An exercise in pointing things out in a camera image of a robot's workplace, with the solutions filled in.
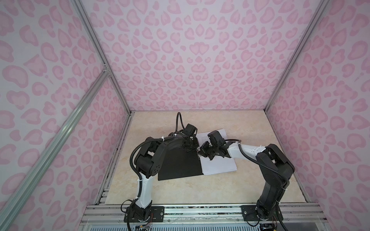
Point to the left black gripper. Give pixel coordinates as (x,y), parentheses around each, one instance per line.
(196,144)

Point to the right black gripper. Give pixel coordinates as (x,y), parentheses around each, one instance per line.
(203,152)

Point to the text sheet corner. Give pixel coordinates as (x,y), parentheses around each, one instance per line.
(218,164)

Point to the red and black folder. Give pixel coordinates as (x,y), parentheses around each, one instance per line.
(180,163)

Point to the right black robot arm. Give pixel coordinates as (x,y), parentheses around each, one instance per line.
(275,167)

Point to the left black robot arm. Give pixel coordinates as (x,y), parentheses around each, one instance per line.
(146,161)

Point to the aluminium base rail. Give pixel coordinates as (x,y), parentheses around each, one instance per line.
(207,217)

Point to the aluminium frame post left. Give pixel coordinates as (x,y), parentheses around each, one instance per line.
(86,23)

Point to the aluminium frame post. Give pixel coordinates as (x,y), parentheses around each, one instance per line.
(310,29)
(86,23)

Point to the aluminium frame post right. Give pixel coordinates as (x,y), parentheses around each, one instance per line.
(310,29)

